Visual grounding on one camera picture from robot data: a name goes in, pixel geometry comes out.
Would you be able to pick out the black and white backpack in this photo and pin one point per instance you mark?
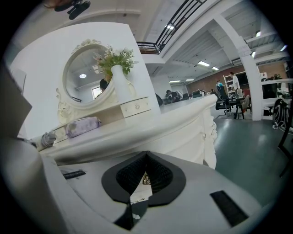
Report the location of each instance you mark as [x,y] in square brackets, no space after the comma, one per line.
[281,114]

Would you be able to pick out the white vase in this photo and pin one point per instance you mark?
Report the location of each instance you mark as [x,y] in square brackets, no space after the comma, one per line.
[121,84]

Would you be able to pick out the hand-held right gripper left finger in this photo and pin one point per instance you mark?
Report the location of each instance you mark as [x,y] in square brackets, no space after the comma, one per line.
[96,196]

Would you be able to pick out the black head-worn camera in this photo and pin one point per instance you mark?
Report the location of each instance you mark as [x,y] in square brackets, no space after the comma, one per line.
[75,9]

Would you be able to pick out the pink and white flower bouquet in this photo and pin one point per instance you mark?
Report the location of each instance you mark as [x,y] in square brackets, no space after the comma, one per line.
[116,58]

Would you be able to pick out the oval white-framed mirror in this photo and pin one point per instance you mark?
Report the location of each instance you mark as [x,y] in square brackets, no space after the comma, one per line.
[84,75]

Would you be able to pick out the white dressing table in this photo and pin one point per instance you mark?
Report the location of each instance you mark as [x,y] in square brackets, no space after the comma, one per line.
[137,126]

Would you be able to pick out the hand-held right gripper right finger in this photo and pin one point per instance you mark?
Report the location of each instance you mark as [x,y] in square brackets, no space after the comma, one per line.
[196,194]

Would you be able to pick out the purple wet wipes pack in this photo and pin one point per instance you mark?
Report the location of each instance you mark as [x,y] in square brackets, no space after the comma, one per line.
[82,126]

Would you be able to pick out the black metal stand frame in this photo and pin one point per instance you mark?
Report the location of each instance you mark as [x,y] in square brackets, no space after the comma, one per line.
[286,141]

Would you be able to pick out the black balcony railing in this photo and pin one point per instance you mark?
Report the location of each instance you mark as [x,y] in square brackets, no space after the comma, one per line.
[174,25]

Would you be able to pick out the black office chair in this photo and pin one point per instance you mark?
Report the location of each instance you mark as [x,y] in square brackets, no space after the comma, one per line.
[225,104]

